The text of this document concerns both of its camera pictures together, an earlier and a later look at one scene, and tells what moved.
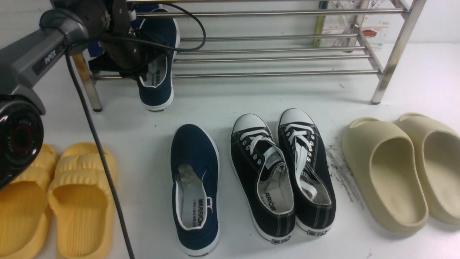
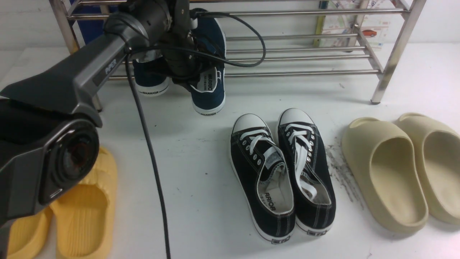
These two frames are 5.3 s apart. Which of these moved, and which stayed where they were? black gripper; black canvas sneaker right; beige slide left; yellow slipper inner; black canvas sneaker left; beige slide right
Moved: black gripper
Stayed: beige slide left; black canvas sneaker right; black canvas sneaker left; beige slide right; yellow slipper inner
